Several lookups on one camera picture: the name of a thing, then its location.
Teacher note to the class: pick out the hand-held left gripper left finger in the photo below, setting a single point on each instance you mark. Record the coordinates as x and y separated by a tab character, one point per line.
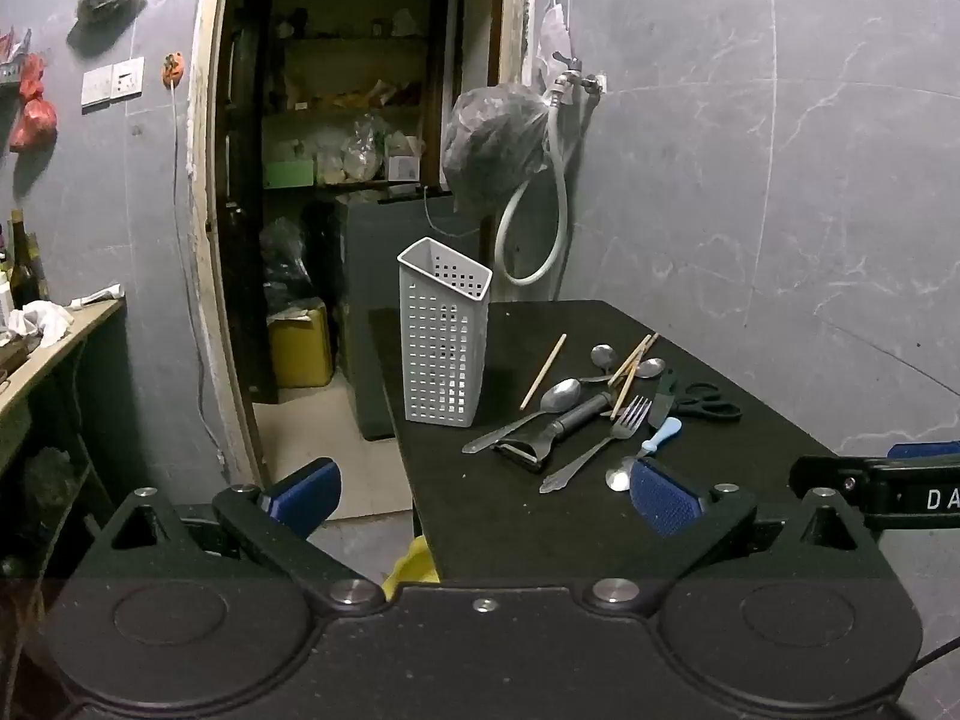
304	499

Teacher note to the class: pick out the row of condiment bottles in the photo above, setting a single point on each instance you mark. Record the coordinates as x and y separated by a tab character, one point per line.
24	270

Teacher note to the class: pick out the metal fork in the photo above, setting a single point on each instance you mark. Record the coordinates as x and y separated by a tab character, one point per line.
626	424

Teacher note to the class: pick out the small metal spoon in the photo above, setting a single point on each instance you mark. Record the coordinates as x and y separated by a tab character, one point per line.
651	368
602	355

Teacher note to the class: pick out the dark plastic bag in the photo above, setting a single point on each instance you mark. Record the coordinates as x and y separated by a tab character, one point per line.
285	262

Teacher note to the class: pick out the pale door frame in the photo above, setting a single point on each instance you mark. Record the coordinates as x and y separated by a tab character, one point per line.
206	240

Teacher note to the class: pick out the pale wooden counter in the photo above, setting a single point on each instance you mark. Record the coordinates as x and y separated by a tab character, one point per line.
52	360

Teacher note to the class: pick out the white crumpled cloth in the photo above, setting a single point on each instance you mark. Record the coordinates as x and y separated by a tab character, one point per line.
45	315

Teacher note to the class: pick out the white wall switch plate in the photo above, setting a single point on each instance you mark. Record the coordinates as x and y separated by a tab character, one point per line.
127	77
96	86

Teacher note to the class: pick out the white perforated utensil basket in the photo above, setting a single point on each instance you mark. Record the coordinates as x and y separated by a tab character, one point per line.
442	360

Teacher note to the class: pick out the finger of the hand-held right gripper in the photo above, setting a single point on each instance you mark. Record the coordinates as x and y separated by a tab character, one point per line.
915	499
926	451

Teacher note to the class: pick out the white tube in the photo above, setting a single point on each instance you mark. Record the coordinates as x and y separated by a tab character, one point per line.
97	296

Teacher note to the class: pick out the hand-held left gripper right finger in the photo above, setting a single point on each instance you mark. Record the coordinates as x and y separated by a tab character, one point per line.
664	501

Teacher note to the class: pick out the large metal spoon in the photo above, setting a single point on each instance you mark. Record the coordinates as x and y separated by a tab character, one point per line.
562	395

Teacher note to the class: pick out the yellow plastic item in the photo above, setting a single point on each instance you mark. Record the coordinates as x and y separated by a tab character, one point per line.
411	574

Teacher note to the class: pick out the large clear plastic bag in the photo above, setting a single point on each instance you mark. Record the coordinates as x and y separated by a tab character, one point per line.
491	150

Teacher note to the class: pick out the orange wall hook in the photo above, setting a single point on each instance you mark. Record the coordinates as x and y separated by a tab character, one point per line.
174	67

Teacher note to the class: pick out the white translucent hanging bag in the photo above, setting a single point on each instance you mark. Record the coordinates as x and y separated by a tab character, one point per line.
555	30

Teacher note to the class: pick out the yellow plastic jug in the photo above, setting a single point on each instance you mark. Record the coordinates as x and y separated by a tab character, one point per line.
300	349

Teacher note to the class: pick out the dark wooden door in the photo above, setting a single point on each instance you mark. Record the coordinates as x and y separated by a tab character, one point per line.
240	277

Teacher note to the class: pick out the wooden chopstick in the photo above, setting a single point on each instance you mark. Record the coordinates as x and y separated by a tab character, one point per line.
625	391
639	361
544	371
630	360

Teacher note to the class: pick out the metal wall faucet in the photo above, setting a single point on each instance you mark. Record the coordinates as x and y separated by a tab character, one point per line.
574	79

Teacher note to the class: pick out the light green box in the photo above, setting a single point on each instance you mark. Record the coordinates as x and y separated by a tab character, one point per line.
289	172

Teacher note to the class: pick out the small red plastic bag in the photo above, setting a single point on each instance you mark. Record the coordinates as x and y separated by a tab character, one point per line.
32	79

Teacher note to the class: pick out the cluttered storage shelf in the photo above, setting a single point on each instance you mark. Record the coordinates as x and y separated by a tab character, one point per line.
345	109

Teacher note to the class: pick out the large red plastic bag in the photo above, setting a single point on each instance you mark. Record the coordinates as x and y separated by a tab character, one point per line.
34	126

